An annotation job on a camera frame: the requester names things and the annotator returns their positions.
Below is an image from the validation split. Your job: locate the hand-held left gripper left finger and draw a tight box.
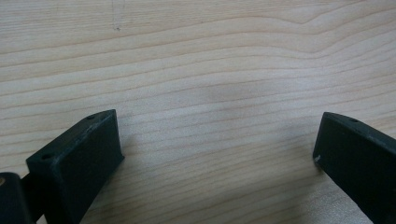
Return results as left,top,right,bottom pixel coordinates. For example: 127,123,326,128
25,108,125,224

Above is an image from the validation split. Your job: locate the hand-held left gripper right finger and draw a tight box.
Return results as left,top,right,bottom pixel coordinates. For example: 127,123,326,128
312,111,396,224

